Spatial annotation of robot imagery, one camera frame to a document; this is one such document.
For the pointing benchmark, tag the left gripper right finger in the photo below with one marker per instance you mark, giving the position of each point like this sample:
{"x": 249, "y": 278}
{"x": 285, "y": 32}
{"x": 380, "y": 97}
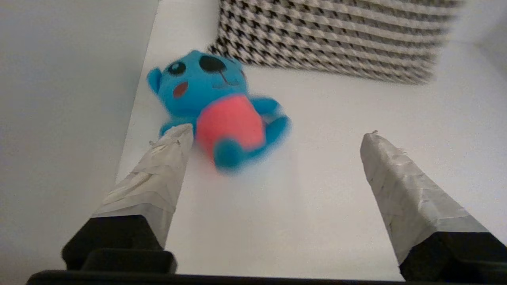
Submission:
{"x": 412, "y": 198}

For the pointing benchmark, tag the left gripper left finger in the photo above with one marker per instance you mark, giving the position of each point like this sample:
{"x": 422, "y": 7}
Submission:
{"x": 146, "y": 190}

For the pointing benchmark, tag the blue plush toy pink belly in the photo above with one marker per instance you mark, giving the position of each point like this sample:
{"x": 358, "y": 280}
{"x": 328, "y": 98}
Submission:
{"x": 222, "y": 109}

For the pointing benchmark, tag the houndstooth fabric storage box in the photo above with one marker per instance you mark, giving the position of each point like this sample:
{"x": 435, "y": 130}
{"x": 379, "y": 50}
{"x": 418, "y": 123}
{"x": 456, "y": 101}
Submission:
{"x": 336, "y": 35}

